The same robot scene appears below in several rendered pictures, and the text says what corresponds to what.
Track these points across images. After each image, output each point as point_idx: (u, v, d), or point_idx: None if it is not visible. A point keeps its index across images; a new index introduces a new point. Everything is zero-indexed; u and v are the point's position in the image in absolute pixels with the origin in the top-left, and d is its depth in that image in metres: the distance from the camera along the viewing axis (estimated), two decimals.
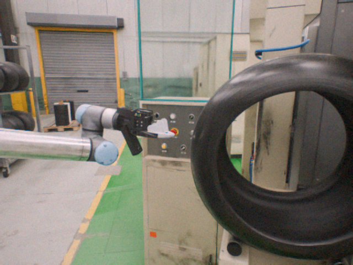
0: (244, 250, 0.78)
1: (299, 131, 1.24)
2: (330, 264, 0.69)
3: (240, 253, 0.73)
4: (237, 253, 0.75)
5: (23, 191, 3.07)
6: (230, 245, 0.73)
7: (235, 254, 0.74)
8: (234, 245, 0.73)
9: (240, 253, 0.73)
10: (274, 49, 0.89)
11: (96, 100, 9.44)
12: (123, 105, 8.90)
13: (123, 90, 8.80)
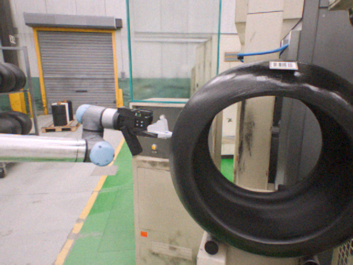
0: (222, 249, 0.81)
1: (284, 132, 1.26)
2: None
3: (209, 243, 0.75)
4: (215, 240, 0.77)
5: (19, 191, 3.10)
6: (209, 253, 0.76)
7: (214, 246, 0.75)
8: (206, 250, 0.76)
9: (209, 242, 0.76)
10: (254, 54, 0.92)
11: (95, 101, 9.47)
12: (121, 105, 8.92)
13: (121, 90, 8.83)
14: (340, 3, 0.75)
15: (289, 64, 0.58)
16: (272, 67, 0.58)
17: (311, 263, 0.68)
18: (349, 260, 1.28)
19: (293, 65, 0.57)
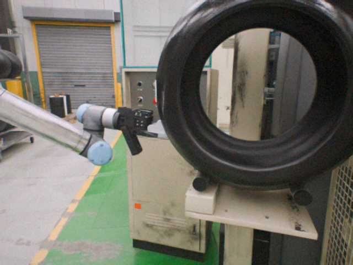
0: (212, 189, 0.77)
1: (279, 92, 1.23)
2: (292, 191, 0.68)
3: (204, 189, 0.72)
4: (202, 189, 0.74)
5: (14, 175, 3.06)
6: (196, 180, 0.72)
7: (199, 189, 0.73)
8: (199, 179, 0.72)
9: (205, 188, 0.73)
10: None
11: (94, 95, 9.44)
12: (120, 99, 8.89)
13: (120, 84, 8.79)
14: None
15: (155, 85, 0.70)
16: (155, 100, 0.68)
17: (309, 202, 0.65)
18: (345, 223, 1.25)
19: (155, 83, 0.68)
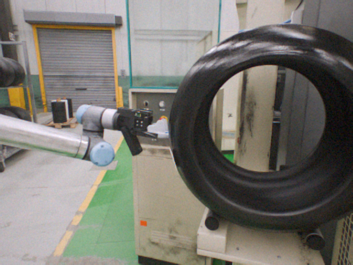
0: (223, 226, 0.79)
1: (285, 116, 1.24)
2: None
3: (209, 218, 0.74)
4: (215, 215, 0.75)
5: (17, 185, 3.08)
6: (210, 229, 0.74)
7: (214, 221, 0.73)
8: (207, 227, 0.74)
9: (209, 217, 0.74)
10: None
11: (95, 99, 9.45)
12: (121, 102, 8.90)
13: (121, 88, 8.81)
14: None
15: (171, 155, 0.72)
16: (176, 169, 0.71)
17: (314, 236, 0.66)
18: (351, 246, 1.26)
19: (170, 153, 0.71)
